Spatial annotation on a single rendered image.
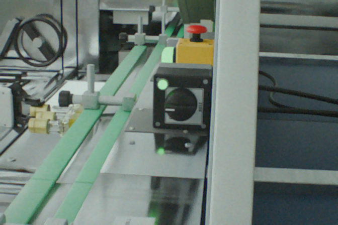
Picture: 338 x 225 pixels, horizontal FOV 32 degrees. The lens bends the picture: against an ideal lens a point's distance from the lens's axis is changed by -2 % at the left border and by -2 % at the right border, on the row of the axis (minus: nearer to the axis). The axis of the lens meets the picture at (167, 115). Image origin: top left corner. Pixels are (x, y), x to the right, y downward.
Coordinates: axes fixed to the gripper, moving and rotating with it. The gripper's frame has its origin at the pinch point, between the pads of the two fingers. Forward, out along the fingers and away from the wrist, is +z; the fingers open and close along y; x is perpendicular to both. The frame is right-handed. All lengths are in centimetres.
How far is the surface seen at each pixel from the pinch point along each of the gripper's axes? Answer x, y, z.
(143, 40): 24.0, 14.8, 18.2
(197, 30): -14, 25, 45
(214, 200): -78, 23, 68
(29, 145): 6.4, -12.6, -6.7
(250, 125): -75, 29, 70
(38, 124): -11.3, 0.9, 8.1
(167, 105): -46, 20, 52
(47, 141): 11.5, -12.6, -4.5
